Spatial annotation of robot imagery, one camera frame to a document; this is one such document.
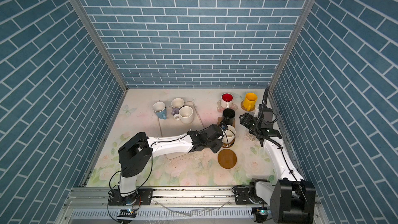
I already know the purple mug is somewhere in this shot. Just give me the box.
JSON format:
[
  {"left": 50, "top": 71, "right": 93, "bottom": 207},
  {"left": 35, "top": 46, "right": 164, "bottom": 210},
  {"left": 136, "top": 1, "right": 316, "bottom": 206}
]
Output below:
[{"left": 171, "top": 98, "right": 184, "bottom": 115}]

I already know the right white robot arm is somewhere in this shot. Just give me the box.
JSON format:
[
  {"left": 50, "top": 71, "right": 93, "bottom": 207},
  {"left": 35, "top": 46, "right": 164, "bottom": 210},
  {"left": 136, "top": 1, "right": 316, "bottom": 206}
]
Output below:
[{"left": 239, "top": 87, "right": 316, "bottom": 224}]

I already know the plain white mug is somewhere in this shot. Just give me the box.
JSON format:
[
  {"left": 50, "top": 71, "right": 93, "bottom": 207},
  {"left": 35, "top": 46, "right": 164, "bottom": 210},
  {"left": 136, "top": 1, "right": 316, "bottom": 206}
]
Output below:
[{"left": 222, "top": 125, "right": 236, "bottom": 142}]

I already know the beige serving tray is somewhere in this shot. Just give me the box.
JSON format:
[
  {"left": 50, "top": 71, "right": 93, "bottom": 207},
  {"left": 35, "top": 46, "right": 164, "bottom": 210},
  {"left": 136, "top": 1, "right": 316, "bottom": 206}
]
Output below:
[{"left": 157, "top": 101, "right": 208, "bottom": 160}]

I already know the blue mug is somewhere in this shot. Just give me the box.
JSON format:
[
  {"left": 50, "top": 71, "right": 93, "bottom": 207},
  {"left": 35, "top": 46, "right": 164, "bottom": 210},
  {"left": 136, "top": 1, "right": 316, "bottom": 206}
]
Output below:
[{"left": 152, "top": 102, "right": 167, "bottom": 120}]

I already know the white speckled mug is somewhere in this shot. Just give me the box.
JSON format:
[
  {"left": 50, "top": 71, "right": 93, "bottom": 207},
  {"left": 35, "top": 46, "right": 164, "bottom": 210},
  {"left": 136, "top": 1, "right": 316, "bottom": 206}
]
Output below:
[{"left": 174, "top": 106, "right": 194, "bottom": 124}]

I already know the pink flower coaster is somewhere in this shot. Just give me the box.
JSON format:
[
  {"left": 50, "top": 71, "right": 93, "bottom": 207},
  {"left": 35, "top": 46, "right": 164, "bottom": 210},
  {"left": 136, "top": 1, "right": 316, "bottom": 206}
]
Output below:
[{"left": 217, "top": 100, "right": 238, "bottom": 113}]

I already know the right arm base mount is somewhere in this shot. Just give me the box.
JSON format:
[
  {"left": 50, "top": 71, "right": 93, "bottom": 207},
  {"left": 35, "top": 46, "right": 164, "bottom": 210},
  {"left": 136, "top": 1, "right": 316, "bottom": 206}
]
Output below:
[{"left": 231, "top": 186, "right": 274, "bottom": 205}]

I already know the white mug red inside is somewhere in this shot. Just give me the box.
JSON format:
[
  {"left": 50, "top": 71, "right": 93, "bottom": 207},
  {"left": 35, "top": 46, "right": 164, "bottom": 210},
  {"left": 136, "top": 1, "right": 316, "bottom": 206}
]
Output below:
[{"left": 220, "top": 93, "right": 234, "bottom": 109}]

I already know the yellow mug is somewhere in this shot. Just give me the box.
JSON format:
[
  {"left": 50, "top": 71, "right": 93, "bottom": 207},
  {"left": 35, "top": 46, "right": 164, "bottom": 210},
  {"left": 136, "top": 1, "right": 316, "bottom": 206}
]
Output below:
[{"left": 244, "top": 93, "right": 258, "bottom": 110}]

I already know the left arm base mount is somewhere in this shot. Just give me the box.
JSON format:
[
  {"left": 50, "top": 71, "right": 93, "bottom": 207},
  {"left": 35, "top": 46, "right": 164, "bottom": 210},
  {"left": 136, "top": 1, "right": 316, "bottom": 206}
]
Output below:
[{"left": 108, "top": 188, "right": 153, "bottom": 206}]

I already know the brown round coaster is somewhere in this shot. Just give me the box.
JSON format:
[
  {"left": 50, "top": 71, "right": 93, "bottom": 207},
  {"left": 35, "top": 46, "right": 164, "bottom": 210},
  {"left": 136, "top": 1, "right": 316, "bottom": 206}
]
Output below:
[
  {"left": 222, "top": 140, "right": 235, "bottom": 148},
  {"left": 217, "top": 149, "right": 237, "bottom": 169}
]

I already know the black mug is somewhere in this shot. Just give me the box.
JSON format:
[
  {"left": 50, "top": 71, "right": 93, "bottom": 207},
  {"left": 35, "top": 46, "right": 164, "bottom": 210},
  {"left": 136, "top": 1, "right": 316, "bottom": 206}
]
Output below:
[{"left": 220, "top": 108, "right": 235, "bottom": 125}]

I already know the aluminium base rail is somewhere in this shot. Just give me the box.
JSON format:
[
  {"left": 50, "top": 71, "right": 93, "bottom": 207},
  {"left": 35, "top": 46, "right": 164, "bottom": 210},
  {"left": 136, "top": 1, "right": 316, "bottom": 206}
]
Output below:
[{"left": 62, "top": 186, "right": 321, "bottom": 209}]

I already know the brown paw coaster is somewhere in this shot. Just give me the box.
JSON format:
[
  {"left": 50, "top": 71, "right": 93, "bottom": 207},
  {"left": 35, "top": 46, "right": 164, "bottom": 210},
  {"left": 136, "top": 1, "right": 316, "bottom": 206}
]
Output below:
[{"left": 217, "top": 117, "right": 236, "bottom": 127}]

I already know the multicolour stitched round coaster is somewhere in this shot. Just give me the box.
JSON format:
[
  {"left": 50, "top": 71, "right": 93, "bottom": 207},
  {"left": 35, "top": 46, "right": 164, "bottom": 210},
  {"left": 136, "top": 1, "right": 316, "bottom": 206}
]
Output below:
[{"left": 245, "top": 129, "right": 258, "bottom": 142}]

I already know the woven rattan coaster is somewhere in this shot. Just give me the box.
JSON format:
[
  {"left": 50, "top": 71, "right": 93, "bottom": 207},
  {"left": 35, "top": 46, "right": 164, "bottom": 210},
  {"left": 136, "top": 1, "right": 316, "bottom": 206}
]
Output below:
[{"left": 240, "top": 101, "right": 256, "bottom": 112}]

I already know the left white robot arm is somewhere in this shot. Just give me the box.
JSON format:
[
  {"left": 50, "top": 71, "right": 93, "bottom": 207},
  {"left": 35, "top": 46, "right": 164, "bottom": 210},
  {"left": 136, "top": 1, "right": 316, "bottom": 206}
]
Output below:
[{"left": 118, "top": 124, "right": 224, "bottom": 197}]

